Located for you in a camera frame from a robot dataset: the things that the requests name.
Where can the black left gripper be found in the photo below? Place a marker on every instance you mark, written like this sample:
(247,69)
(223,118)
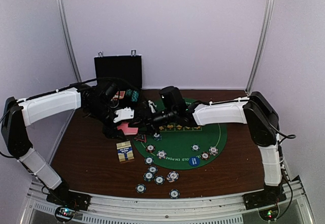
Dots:
(110,132)

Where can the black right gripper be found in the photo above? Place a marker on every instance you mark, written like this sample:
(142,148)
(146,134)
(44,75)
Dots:
(145,117)

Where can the red-backed card deck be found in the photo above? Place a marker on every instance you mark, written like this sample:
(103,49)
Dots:
(127,130)

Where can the black orange chips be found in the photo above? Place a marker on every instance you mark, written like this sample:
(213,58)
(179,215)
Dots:
(205,156)
(150,148)

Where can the blue tan chips mat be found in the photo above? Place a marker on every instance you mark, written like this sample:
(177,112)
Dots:
(161,154)

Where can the blue tan chip stack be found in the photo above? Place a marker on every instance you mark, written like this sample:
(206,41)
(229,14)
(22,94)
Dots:
(172,176)

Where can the blue small blind button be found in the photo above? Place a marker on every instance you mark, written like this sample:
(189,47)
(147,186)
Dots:
(194,161)

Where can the blue tan chips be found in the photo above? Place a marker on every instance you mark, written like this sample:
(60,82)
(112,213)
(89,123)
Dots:
(213,151)

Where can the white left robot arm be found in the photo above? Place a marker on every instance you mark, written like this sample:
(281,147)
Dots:
(20,114)

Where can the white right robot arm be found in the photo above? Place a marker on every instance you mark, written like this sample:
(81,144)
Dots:
(253,111)

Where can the black red triangle all-in button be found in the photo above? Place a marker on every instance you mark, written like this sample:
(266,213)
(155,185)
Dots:
(141,138)

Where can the gold card deck box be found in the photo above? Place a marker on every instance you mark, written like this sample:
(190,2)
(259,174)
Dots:
(125,151)

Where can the teal chip row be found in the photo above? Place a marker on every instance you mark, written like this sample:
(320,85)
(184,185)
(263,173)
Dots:
(135,96)

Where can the dark green chip row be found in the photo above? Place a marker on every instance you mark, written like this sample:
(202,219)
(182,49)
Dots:
(128,93)

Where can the boxed card deck in case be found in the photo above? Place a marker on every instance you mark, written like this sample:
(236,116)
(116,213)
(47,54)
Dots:
(119,95)

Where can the green round poker mat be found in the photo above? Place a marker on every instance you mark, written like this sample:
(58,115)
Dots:
(177,141)

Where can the black poker set case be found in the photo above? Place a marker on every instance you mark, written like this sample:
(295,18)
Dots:
(124,70)

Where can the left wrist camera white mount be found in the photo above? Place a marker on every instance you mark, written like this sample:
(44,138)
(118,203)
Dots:
(123,114)

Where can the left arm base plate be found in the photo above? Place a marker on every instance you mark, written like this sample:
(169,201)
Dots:
(76,201)

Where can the aluminium front rail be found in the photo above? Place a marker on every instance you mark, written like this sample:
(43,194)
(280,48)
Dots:
(110,209)

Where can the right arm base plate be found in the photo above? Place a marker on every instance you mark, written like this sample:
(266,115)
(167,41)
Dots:
(261,199)

